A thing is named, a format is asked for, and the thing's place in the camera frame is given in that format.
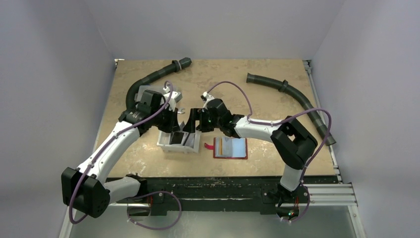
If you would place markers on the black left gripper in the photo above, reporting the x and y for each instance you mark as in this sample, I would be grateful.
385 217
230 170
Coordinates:
173 126

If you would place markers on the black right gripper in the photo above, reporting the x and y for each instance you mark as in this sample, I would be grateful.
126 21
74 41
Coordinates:
199 119

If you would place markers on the white plastic card box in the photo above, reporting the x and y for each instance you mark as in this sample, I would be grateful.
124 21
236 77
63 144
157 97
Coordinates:
163 143

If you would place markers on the gold credit card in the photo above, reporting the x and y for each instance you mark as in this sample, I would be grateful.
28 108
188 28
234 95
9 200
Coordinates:
222 148

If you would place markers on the red leather card holder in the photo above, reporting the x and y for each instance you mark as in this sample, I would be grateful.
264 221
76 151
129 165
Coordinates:
237 148

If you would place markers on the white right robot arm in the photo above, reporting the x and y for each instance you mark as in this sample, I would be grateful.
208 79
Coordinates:
291 139

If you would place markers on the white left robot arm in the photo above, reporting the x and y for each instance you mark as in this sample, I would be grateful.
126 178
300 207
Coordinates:
85 189

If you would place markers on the clear plastic screw box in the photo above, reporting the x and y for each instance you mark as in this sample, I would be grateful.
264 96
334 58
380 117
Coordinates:
152 88

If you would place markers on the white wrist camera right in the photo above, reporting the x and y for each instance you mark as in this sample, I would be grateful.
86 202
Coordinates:
206 97

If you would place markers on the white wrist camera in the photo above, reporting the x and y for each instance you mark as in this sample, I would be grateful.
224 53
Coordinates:
206 97
173 96

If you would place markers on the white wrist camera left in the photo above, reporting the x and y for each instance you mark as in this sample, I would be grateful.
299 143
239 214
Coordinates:
173 96

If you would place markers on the aluminium frame rail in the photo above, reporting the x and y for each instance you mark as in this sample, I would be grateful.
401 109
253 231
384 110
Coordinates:
338 194

